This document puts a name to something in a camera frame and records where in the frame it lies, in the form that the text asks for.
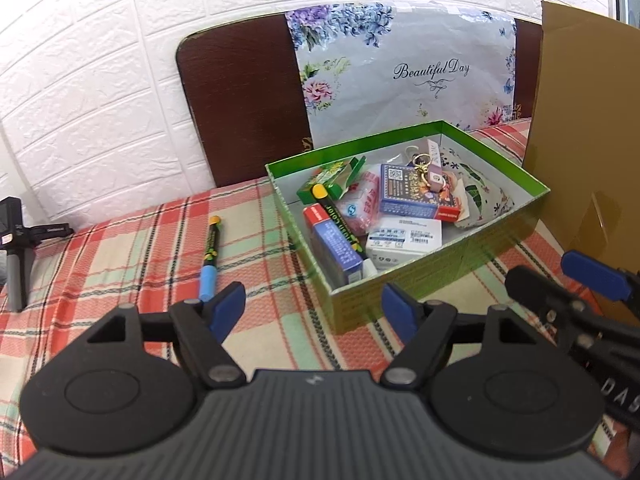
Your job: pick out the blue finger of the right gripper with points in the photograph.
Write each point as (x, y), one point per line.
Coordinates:
(616, 285)

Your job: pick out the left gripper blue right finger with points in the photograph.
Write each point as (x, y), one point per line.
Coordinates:
(424, 330)

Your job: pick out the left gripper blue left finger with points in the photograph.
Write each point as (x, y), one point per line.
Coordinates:
(201, 327)

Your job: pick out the black marker blue cap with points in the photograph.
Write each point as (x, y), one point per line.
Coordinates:
(208, 275)

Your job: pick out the red blue eraser box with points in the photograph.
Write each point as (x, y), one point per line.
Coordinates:
(343, 266)

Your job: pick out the blue playing card box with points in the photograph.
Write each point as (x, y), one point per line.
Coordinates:
(402, 193)

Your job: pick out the purple keychain with tags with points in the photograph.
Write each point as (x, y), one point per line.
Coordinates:
(429, 166)

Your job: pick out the green eraser box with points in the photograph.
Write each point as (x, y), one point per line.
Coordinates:
(336, 177)

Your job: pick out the red white small box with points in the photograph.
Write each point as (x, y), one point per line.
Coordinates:
(451, 199)

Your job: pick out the black marker white cap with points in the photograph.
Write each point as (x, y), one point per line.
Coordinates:
(321, 195)

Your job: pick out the white medicine box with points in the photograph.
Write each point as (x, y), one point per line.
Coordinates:
(395, 240)

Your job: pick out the green cardboard box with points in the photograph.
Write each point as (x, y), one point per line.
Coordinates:
(462, 251)

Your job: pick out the brown cardboard box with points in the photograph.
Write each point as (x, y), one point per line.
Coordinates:
(584, 139)

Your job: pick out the pink tissue pack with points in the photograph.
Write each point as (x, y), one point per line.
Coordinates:
(359, 205)

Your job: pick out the floral fabric pouch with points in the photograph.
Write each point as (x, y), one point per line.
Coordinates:
(483, 199)

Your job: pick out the dark brown headboard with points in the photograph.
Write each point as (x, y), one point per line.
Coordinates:
(242, 87)

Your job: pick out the black camera on grey handle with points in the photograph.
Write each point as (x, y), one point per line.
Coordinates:
(19, 243)

